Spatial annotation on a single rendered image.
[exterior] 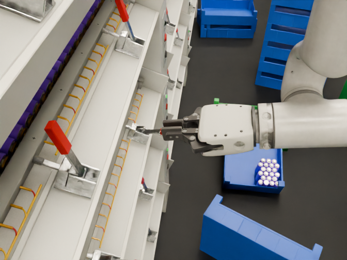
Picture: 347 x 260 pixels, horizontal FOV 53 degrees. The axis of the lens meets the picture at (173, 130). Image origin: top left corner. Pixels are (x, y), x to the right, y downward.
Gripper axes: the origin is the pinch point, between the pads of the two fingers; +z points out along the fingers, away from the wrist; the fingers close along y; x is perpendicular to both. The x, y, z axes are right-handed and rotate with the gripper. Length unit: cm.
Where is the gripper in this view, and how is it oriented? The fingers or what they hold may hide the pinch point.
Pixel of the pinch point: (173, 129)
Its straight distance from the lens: 68.0
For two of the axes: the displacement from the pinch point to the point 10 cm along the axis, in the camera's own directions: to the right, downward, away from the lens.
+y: 1.2, -6.9, 7.1
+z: -9.8, 0.4, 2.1
